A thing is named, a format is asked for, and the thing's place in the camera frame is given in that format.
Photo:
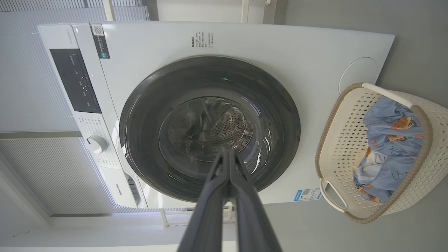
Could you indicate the black round glass washer door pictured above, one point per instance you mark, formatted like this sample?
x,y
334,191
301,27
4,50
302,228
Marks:
x,y
147,122

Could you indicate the black QR code sticker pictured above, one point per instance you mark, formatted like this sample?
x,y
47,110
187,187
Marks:
x,y
99,42

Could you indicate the blue energy label sticker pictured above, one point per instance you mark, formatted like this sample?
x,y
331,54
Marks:
x,y
307,194

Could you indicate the white washing machine dial knob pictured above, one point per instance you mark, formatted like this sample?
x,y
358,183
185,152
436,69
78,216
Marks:
x,y
97,144

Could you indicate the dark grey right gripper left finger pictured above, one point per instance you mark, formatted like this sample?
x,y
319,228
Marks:
x,y
210,210

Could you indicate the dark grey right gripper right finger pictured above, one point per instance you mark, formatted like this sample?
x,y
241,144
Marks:
x,y
252,217

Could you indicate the blue cartoon print garment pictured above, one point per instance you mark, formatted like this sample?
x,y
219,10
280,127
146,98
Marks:
x,y
371,164
399,147

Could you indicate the black washing machine control panel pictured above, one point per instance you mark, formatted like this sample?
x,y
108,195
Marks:
x,y
75,80

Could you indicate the cream perforated laundry basket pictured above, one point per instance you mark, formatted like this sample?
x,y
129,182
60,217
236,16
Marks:
x,y
344,140

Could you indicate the round white filter cover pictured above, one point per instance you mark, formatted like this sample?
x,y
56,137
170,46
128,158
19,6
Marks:
x,y
358,73

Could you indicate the white detergent drawer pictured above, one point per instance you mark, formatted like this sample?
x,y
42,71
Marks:
x,y
115,182

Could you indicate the white front-load washing machine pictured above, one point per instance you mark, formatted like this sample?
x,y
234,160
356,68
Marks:
x,y
280,45

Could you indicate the washing machine drum opening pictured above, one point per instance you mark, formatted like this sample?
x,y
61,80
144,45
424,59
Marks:
x,y
227,126

